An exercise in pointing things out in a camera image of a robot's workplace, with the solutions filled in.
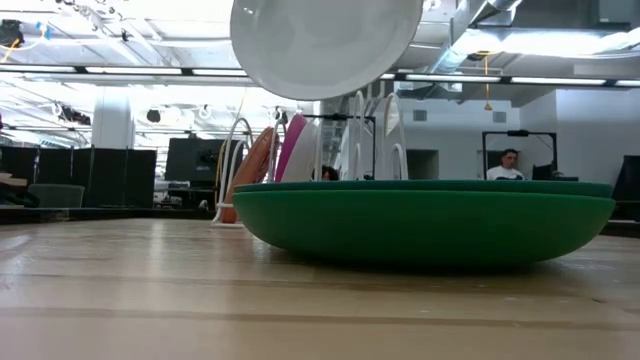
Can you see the small white plate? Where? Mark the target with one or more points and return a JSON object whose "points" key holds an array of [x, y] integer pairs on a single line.
{"points": [[305, 160]]}

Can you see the pink plate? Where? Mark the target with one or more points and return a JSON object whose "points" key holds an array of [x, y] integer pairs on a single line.
{"points": [[287, 150]]}

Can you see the brown plate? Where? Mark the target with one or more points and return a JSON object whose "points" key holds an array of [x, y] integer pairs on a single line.
{"points": [[250, 170]]}

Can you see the large white plate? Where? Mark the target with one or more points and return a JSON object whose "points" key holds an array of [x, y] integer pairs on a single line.
{"points": [[325, 45]]}

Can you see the person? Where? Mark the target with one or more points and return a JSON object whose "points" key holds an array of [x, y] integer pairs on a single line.
{"points": [[505, 167], [329, 173]]}

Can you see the green flat plate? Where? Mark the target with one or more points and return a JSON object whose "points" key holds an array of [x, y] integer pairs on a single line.
{"points": [[425, 186]]}

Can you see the green deep plate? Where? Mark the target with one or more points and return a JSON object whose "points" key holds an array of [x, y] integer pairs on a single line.
{"points": [[425, 230]]}

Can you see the large black monitor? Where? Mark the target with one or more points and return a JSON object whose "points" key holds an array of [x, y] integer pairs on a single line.
{"points": [[192, 160]]}

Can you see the black room divider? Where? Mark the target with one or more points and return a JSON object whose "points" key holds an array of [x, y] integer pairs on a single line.
{"points": [[115, 175]]}

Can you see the white round column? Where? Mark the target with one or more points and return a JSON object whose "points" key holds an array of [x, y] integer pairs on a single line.
{"points": [[112, 125]]}

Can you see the grey chair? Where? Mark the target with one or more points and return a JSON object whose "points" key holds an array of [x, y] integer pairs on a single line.
{"points": [[55, 196]]}

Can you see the silver ventilation duct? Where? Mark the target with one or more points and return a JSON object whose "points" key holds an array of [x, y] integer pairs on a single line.
{"points": [[331, 137]]}

